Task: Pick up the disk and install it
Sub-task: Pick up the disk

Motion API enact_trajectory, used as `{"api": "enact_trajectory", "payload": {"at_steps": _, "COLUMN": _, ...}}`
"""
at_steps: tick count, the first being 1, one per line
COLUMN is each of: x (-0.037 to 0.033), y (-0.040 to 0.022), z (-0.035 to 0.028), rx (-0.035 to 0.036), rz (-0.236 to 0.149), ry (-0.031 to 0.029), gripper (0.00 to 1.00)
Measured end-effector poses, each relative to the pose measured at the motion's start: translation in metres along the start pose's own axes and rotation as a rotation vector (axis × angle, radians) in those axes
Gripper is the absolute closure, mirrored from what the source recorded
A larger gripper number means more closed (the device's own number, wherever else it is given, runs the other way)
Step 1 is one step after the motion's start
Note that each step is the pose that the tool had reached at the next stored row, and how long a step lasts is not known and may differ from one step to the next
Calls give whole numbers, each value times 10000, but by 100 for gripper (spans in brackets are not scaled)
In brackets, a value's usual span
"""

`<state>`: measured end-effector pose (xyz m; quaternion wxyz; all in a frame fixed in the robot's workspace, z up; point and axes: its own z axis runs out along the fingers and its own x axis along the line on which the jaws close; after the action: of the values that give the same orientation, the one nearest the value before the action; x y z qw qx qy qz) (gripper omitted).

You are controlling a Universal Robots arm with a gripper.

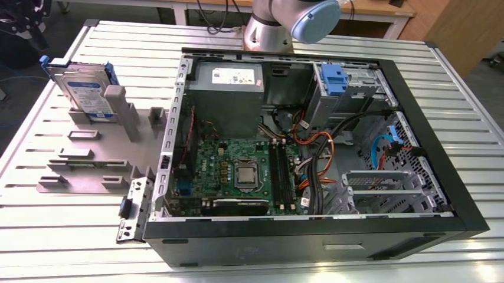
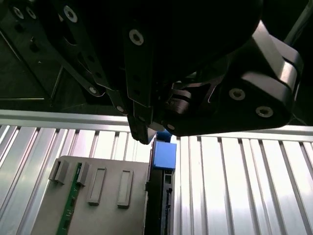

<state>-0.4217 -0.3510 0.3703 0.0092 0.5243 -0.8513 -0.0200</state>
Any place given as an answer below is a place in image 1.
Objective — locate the CPU socket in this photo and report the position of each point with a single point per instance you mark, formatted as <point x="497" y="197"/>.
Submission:
<point x="246" y="161"/>

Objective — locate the hard disk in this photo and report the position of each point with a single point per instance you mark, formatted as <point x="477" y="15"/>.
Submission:
<point x="84" y="91"/>

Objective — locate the brown wooden cabinet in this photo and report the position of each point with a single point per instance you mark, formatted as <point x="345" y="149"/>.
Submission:
<point x="464" y="29"/>

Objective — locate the black open PC case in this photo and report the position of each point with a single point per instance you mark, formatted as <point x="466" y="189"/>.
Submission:
<point x="275" y="244"/>

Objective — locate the blue plastic drive latch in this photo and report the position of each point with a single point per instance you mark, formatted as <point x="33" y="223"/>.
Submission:
<point x="334" y="79"/>

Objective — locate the black RAM slot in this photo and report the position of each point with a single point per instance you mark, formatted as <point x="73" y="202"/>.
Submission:
<point x="277" y="174"/>
<point x="287" y="174"/>

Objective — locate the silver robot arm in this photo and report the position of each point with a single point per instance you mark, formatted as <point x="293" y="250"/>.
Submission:
<point x="267" y="32"/>

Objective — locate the blue bracket latch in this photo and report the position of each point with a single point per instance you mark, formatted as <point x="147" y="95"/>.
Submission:
<point x="126" y="207"/>

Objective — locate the wooden workbench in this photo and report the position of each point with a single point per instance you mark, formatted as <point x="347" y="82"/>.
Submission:
<point x="381" y="9"/>

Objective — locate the silver power supply unit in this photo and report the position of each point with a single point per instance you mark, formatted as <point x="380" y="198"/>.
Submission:
<point x="224" y="112"/>

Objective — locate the silver optical drive cage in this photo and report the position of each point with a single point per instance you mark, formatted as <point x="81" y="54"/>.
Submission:
<point x="342" y="106"/>

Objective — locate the green motherboard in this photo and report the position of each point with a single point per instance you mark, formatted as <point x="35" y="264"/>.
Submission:
<point x="235" y="150"/>

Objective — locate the green RAM stick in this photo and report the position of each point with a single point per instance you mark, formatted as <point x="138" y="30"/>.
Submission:
<point x="84" y="165"/>

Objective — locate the black graphics card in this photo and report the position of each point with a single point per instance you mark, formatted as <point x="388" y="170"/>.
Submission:
<point x="235" y="206"/>

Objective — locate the silver CPU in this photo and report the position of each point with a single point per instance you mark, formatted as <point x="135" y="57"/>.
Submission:
<point x="246" y="176"/>

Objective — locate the silver card retention bracket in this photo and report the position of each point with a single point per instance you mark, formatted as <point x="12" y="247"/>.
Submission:
<point x="139" y="191"/>

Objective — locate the silver disk bay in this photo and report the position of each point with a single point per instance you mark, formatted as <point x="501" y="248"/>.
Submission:
<point x="385" y="192"/>

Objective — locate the grey parts rack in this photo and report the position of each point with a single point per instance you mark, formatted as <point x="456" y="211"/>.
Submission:
<point x="105" y="150"/>

